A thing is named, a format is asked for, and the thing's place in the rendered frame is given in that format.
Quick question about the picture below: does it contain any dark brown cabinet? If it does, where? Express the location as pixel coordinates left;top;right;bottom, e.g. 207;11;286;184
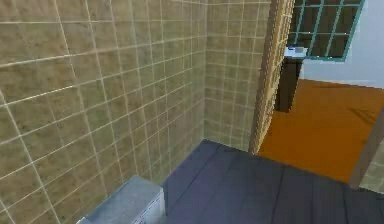
274;46;309;113

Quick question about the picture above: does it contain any grey metal box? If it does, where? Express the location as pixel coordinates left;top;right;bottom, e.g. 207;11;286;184
75;175;167;224

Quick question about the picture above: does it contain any green framed window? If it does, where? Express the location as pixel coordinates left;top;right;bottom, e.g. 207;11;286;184
287;0;366;63

